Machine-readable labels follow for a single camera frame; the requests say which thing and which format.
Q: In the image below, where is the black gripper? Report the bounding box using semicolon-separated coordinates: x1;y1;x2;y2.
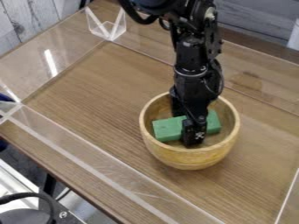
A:
169;64;224;148

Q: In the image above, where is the green rectangular block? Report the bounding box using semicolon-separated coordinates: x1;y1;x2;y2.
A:
152;109;221;143

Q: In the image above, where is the brown wooden bowl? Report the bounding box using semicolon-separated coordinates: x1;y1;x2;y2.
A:
139;92;240;171

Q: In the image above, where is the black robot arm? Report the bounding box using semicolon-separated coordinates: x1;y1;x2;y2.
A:
117;0;224;147

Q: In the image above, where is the clear acrylic front barrier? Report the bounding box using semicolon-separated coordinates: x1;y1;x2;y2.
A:
0;93;224;224

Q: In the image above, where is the black table leg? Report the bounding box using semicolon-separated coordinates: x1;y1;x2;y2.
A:
42;174;57;196

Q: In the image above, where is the clear acrylic corner bracket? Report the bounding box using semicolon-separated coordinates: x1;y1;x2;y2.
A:
84;7;127;42

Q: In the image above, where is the black metal base plate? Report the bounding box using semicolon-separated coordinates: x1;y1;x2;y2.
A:
0;203;87;224

